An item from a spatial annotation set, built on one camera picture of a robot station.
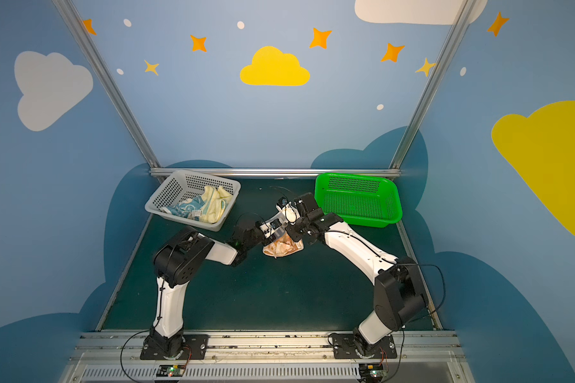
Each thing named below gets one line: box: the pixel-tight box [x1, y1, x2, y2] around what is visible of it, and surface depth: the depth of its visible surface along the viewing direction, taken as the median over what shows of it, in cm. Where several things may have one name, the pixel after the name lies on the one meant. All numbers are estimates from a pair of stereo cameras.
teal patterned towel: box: [159, 194, 210, 222], surface depth 106 cm
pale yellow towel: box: [199, 185, 232, 225], surface depth 109 cm
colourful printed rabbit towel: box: [262, 232, 305, 259], surface depth 93 cm
